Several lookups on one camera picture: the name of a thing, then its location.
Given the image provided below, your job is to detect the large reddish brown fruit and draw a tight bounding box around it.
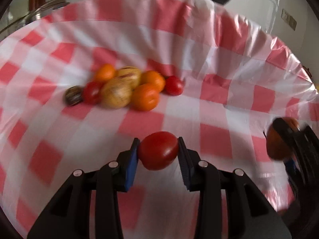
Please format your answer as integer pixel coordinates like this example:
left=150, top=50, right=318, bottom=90
left=266, top=118, right=294, bottom=161

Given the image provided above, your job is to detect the red tomato front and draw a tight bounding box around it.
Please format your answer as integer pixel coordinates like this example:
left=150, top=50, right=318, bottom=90
left=138, top=131, right=178, bottom=170

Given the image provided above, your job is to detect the red tomato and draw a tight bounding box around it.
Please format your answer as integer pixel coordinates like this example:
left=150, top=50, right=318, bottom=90
left=82, top=81, right=104, bottom=105
left=138, top=131, right=178, bottom=170
left=164, top=75, right=184, bottom=96

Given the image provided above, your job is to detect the small dark striped fruit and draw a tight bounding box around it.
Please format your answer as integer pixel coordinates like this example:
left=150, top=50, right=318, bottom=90
left=63, top=85, right=83, bottom=106

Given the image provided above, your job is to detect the red tomato left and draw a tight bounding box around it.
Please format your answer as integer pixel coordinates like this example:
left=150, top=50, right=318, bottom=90
left=82, top=81, right=104, bottom=105

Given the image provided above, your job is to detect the yellow striped melon front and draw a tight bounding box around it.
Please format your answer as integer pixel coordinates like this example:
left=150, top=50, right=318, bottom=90
left=100, top=78, right=132, bottom=109

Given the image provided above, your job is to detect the yellow striped melon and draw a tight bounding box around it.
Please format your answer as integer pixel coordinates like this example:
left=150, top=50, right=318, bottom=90
left=100, top=78, right=132, bottom=109
left=116, top=66, right=142, bottom=90

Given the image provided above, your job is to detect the red white checkered tablecloth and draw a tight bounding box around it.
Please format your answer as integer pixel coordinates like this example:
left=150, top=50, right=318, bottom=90
left=1, top=0, right=318, bottom=238

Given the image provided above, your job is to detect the orange tangerine front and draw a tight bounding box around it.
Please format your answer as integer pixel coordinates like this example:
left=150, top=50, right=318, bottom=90
left=130, top=83, right=160, bottom=111

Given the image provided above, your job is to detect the orange tangerine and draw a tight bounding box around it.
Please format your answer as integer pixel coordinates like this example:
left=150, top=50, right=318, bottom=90
left=130, top=83, right=160, bottom=111
left=93, top=64, right=116, bottom=83
left=140, top=71, right=165, bottom=92

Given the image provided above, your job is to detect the red tomato back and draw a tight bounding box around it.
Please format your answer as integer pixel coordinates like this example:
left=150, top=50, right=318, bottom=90
left=164, top=75, right=184, bottom=96

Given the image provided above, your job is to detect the orange tangerine far left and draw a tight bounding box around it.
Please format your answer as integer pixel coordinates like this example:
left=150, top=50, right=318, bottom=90
left=93, top=64, right=116, bottom=83

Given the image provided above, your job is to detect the yellow striped melon back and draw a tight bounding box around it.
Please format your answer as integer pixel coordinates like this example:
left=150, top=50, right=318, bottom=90
left=116, top=66, right=142, bottom=90

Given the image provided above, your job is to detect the orange tangerine back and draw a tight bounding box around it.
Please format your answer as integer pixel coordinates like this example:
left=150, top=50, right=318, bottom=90
left=140, top=71, right=165, bottom=92

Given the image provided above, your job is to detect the wall power socket right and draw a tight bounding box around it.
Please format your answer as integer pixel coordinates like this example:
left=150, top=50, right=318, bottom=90
left=281, top=9, right=297, bottom=31

